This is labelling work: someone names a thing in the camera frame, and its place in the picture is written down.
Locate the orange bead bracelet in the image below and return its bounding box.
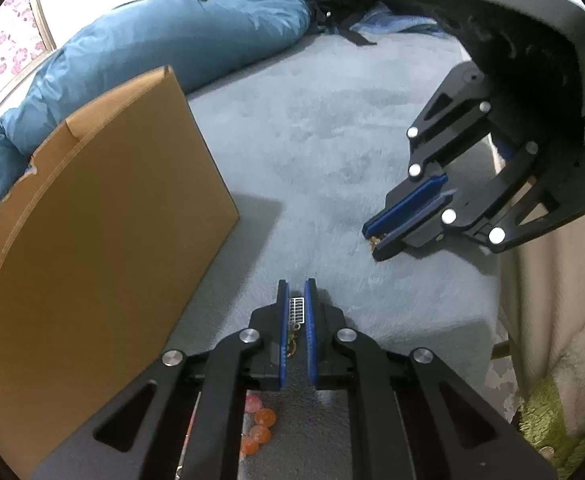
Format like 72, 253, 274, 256
239, 392, 278, 461

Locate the green fuzzy rug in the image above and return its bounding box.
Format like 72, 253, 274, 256
519, 376, 585, 479

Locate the grey bed sheet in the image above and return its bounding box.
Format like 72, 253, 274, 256
169, 34, 498, 390

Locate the brown cardboard box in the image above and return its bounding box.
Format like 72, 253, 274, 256
0, 67, 238, 478

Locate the blue duvet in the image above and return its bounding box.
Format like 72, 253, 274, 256
0, 0, 312, 203

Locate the floral window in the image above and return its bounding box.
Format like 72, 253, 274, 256
0, 0, 56, 104

